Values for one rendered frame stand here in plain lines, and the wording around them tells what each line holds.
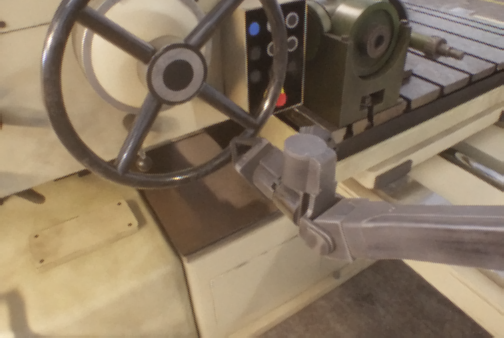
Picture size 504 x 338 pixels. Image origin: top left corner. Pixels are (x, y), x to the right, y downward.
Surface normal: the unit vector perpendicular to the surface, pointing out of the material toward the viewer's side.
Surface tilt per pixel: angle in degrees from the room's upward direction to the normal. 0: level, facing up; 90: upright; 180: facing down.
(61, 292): 0
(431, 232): 84
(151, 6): 60
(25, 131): 90
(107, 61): 86
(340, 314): 0
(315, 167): 86
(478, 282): 0
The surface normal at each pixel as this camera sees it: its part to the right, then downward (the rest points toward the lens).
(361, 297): -0.04, -0.82
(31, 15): 0.53, 0.47
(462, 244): -0.75, 0.31
